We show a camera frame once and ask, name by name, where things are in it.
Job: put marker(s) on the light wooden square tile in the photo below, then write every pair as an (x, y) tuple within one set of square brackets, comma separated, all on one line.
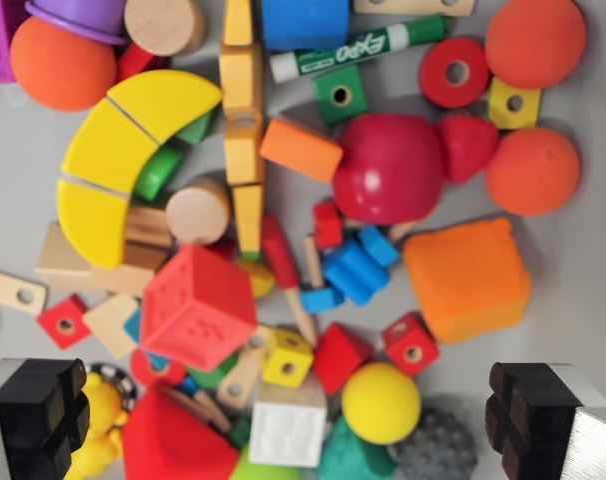
[(110, 325)]

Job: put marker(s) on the brown wooden block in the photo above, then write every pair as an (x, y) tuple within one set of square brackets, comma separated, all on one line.
[(148, 237)]

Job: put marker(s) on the orange-yellow sliced wooden toy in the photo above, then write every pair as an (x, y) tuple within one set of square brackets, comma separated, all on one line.
[(242, 145)]

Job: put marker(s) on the orange rectangular block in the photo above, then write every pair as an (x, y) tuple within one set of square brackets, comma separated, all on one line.
[(300, 150)]

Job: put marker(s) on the green cube with hole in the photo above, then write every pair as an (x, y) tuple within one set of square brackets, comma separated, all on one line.
[(340, 95)]

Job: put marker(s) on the yellow rubber toy figure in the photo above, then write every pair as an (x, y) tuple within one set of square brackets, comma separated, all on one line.
[(100, 420)]

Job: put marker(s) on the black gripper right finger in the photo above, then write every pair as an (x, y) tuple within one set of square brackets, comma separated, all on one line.
[(538, 415)]

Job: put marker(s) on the red toy apple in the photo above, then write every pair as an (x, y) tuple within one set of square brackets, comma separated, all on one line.
[(388, 167)]

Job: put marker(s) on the green wooden toy piece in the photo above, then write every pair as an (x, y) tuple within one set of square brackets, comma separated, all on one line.
[(155, 172), (195, 130)]

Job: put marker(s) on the small red cube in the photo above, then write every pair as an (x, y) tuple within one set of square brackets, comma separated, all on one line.
[(327, 225)]

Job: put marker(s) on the lime green toy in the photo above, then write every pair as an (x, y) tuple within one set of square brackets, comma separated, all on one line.
[(263, 470)]

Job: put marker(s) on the yellow wooden toy banana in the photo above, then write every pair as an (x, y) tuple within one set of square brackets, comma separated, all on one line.
[(108, 150)]

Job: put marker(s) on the red embossed soft cube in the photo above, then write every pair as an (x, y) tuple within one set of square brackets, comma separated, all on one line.
[(198, 305)]

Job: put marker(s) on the large red soft block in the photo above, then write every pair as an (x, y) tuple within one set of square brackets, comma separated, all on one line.
[(173, 445)]

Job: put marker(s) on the teal soft toy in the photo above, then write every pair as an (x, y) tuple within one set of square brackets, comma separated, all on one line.
[(350, 457)]

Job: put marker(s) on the wooden plank with holes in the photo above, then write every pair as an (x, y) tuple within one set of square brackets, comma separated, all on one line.
[(8, 290), (238, 385)]

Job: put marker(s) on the grey bumpy ball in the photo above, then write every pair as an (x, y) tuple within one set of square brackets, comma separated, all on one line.
[(438, 450)]

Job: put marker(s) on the flat green wooden piece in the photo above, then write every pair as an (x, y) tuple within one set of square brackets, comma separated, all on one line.
[(213, 375)]

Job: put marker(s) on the light wooden block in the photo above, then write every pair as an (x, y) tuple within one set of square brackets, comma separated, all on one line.
[(68, 270)]

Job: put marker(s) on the small blue wooden block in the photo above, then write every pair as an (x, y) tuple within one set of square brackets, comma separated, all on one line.
[(320, 300), (378, 245)]

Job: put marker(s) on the plain red wooden block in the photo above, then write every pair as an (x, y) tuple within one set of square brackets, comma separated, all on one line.
[(340, 357)]

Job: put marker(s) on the blue wooden cylinder piece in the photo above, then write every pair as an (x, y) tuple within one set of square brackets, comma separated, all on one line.
[(355, 272)]

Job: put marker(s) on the yellow cube with holes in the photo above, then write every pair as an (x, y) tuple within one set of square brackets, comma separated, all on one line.
[(283, 352)]

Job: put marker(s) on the red cube with hole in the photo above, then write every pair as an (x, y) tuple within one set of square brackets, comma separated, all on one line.
[(50, 317), (408, 335)]

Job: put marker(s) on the orange foam ball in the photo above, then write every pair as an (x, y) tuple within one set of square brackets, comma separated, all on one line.
[(535, 42), (533, 172), (60, 67)]

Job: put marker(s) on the green Expo marker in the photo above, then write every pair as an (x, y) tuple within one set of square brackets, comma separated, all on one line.
[(353, 47)]

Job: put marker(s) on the orange soft cube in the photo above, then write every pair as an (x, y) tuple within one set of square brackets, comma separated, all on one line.
[(465, 280)]

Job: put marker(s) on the red wooden wheel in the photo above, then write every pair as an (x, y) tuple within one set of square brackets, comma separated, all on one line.
[(433, 85), (140, 370)]

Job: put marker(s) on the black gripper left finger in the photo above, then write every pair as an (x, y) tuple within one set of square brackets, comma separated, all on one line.
[(30, 415)]

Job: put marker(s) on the white textured cube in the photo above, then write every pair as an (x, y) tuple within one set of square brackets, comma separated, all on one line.
[(285, 430)]

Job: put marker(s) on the thin wooden stick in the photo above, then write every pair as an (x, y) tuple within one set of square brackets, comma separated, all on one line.
[(205, 407)]

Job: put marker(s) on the yellow foam ball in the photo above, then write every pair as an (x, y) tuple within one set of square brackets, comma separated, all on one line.
[(380, 402)]

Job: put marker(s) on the purple plastic cup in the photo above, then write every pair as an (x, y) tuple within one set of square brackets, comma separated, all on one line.
[(83, 15)]

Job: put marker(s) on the red toy strawberry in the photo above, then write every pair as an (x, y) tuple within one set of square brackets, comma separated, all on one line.
[(468, 145)]

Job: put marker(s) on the yellow cube with hole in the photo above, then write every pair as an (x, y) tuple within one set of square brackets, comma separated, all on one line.
[(500, 107)]

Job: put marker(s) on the short wooden dowel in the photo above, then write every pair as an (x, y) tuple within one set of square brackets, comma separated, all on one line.
[(313, 260)]

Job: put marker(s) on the light wooden cylinder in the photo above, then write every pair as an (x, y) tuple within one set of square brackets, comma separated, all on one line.
[(160, 25), (195, 215)]

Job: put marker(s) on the red block on wooden stick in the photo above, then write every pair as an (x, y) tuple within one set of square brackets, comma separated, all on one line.
[(278, 255)]

